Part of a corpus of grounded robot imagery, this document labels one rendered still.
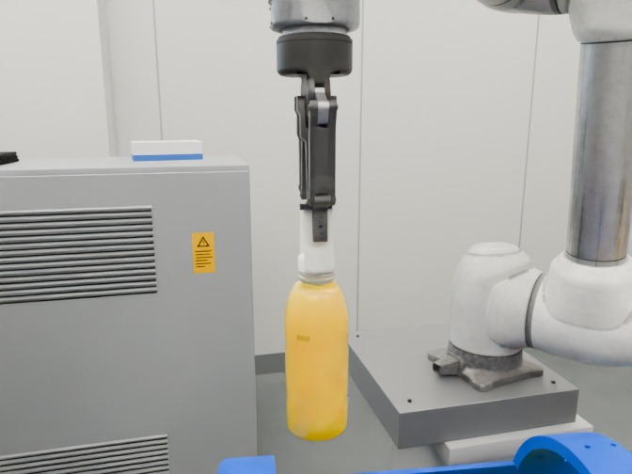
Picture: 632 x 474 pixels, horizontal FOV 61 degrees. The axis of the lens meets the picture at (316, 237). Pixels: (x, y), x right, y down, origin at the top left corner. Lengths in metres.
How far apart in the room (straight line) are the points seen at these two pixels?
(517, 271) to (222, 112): 2.29
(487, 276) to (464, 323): 0.12
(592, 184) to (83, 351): 1.65
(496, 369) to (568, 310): 0.21
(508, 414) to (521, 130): 2.80
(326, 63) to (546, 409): 0.89
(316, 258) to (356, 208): 2.79
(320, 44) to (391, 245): 2.98
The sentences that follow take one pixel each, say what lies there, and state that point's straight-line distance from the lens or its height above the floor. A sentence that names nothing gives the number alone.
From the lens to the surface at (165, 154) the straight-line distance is 2.02.
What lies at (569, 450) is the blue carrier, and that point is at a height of 1.23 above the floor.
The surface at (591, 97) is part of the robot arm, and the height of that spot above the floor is 1.64.
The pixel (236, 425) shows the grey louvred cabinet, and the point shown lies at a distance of 2.18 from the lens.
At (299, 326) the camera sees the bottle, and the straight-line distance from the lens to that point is 0.57.
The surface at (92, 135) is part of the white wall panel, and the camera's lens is 2.85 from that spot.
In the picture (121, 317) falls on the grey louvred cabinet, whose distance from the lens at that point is 1.99.
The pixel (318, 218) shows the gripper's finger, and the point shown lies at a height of 1.51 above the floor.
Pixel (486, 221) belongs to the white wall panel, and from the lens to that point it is 3.73.
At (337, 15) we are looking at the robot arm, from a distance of 0.53.
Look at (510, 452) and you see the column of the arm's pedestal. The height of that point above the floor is 0.97.
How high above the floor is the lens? 1.61
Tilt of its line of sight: 13 degrees down
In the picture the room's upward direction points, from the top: straight up
